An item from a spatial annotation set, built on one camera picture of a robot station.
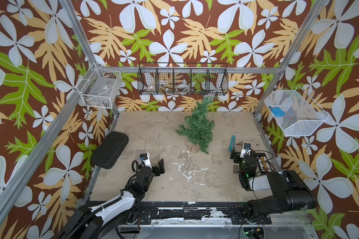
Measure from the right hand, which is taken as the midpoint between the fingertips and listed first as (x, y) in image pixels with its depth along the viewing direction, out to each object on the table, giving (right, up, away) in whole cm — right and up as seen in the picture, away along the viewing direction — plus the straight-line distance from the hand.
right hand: (241, 148), depth 91 cm
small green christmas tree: (-28, +12, -10) cm, 32 cm away
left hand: (-52, -6, -4) cm, 52 cm away
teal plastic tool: (-3, -1, +11) cm, 11 cm away
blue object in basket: (+19, +22, -5) cm, 30 cm away
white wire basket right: (+28, +20, -9) cm, 35 cm away
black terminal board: (+14, -10, 0) cm, 17 cm away
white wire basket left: (-87, +37, -4) cm, 94 cm away
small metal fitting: (-4, -13, -2) cm, 13 cm away
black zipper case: (-82, -2, 0) cm, 82 cm away
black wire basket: (-36, +46, +8) cm, 59 cm away
